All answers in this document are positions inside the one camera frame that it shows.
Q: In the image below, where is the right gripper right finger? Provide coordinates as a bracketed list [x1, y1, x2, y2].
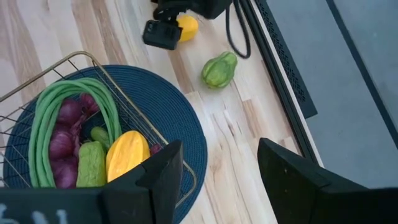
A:
[257, 138, 398, 224]

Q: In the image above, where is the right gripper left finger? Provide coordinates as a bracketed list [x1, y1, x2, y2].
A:
[0, 139, 185, 224]

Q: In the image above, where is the yellow lemon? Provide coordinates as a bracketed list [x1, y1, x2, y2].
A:
[175, 14, 200, 44]

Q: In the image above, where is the yellow mango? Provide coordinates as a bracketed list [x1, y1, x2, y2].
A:
[105, 130, 151, 183]

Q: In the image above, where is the light green lumpy vegetable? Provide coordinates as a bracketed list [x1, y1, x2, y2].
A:
[76, 141, 108, 189]

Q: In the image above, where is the green chayote squash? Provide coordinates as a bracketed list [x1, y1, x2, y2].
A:
[201, 51, 239, 89]

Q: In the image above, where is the purple onion bunch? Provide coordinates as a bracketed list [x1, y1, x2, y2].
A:
[48, 93, 163, 190]

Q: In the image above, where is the gold wire basket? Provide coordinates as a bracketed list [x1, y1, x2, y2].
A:
[0, 50, 198, 210]

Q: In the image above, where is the green bean bundle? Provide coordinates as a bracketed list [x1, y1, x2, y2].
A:
[27, 77, 123, 189]

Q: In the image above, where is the round blue woven placemat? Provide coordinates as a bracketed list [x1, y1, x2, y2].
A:
[2, 64, 208, 224]

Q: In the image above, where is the black perforated floor mat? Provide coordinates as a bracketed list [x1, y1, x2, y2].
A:
[253, 0, 319, 120]

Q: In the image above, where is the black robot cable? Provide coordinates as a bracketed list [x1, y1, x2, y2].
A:
[224, 0, 252, 60]

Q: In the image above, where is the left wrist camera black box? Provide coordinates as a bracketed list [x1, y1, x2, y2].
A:
[142, 19, 183, 51]

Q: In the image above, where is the black metal table frame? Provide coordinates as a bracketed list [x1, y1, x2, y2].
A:
[238, 0, 325, 167]

